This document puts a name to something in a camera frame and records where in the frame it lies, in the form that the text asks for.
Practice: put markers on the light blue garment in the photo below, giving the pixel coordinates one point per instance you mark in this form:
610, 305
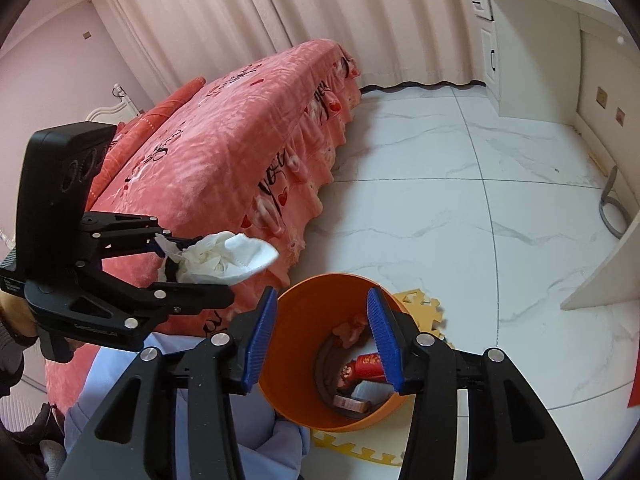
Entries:
200, 425

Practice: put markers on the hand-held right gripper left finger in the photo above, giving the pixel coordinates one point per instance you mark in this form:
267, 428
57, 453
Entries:
260, 345

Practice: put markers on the white box with blue print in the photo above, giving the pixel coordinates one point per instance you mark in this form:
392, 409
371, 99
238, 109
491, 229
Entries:
372, 391

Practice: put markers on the bed with pink heart blanket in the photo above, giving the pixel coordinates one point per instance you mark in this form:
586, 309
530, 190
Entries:
225, 150

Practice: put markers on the person's left hand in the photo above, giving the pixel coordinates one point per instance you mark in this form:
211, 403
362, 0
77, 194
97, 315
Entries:
17, 315

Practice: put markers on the gold rectangular box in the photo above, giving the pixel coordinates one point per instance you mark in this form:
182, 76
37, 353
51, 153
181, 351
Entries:
350, 403

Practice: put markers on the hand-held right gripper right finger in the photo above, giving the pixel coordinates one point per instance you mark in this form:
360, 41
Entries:
385, 340

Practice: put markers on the white desk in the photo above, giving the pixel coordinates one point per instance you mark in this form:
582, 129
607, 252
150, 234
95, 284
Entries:
575, 60

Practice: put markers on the yellow foam puzzle mat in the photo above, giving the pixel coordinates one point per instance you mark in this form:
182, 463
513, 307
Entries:
430, 310

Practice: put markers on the red paper cup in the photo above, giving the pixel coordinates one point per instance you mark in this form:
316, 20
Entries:
367, 367

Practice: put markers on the orange trash bin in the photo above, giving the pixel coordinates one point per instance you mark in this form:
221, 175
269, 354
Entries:
300, 360

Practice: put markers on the pink pleated curtains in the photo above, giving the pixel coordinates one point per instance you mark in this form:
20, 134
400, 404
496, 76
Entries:
280, 15

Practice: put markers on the white tissue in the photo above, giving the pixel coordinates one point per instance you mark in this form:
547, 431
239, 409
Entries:
225, 257

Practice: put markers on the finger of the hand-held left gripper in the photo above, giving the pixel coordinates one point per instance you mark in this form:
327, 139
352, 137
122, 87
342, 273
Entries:
190, 297
125, 232

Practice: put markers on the white carved headboard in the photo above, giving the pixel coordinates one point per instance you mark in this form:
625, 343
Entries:
117, 107

